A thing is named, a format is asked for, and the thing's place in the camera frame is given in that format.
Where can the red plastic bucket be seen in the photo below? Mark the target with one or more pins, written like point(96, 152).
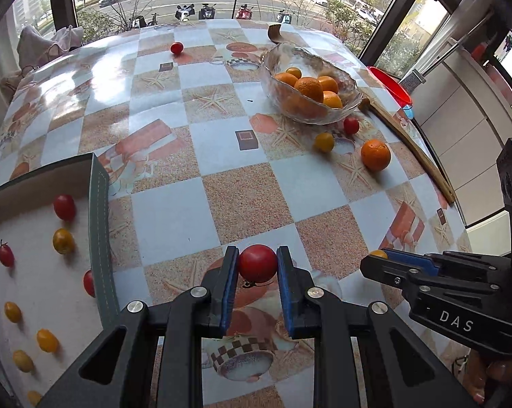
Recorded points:
point(392, 85)

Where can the grey crumpled cloth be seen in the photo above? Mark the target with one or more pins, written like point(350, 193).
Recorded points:
point(47, 46)

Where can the brown longan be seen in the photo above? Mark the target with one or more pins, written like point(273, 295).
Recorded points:
point(363, 103)

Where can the clear glass bowl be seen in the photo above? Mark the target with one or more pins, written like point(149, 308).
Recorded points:
point(277, 57)

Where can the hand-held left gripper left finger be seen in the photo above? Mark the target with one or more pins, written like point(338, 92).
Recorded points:
point(229, 289)

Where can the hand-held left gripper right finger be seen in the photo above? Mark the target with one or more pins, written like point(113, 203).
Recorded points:
point(284, 293)

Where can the red cherry tomato with stem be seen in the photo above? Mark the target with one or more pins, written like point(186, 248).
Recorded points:
point(5, 255)

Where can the blue plastic container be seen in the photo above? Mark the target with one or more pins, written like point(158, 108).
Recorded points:
point(409, 111)

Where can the checkered printed tablecloth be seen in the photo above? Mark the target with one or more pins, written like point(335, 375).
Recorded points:
point(175, 221)

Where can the black scooter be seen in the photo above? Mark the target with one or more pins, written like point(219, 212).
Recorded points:
point(207, 10)

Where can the white tray with grey rim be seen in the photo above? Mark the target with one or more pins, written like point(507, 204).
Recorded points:
point(39, 272)

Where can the green scooter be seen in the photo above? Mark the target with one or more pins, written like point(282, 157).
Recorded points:
point(283, 17)

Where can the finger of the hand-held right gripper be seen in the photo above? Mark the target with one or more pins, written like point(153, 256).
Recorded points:
point(383, 270)
point(409, 259)

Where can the dark scooter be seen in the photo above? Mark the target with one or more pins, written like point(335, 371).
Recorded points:
point(136, 21)

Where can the red scooter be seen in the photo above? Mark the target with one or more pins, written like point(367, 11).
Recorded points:
point(245, 11)

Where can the person's right hand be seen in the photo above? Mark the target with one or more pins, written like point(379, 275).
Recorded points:
point(500, 369)

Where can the grey mesh panel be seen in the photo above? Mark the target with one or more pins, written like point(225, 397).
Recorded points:
point(413, 80)

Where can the white cabinet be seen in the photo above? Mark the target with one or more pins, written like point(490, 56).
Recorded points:
point(464, 144)

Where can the white scooter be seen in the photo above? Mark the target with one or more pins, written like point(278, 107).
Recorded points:
point(184, 12)

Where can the pale yellow cherry tomato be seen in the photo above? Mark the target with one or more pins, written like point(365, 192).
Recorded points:
point(22, 360)

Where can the orange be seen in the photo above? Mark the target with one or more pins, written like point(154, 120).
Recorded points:
point(329, 83)
point(333, 101)
point(375, 155)
point(309, 89)
point(284, 79)

